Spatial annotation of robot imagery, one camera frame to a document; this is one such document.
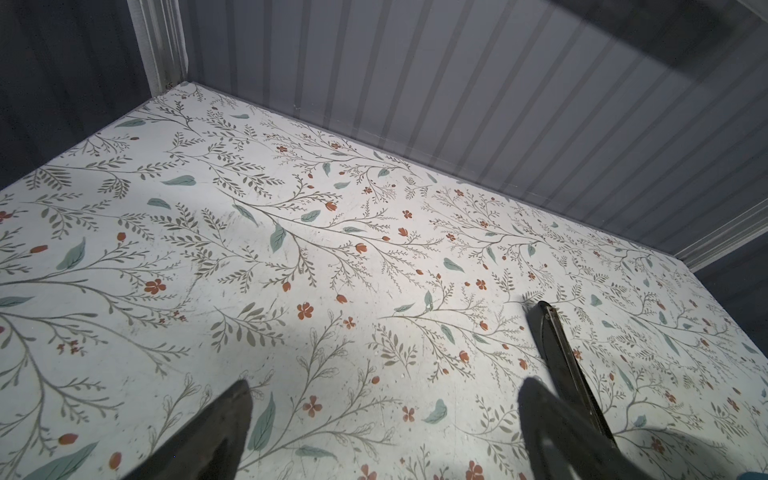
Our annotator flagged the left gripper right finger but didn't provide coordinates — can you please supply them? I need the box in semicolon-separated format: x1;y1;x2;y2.
518;377;649;479

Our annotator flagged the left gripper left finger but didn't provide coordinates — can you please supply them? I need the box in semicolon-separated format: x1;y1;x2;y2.
126;380;253;480

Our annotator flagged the black stapler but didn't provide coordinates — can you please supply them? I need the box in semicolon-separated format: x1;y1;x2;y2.
526;301;615;443

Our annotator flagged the teal plastic tray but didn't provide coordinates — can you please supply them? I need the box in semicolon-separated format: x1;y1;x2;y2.
736;471;768;480

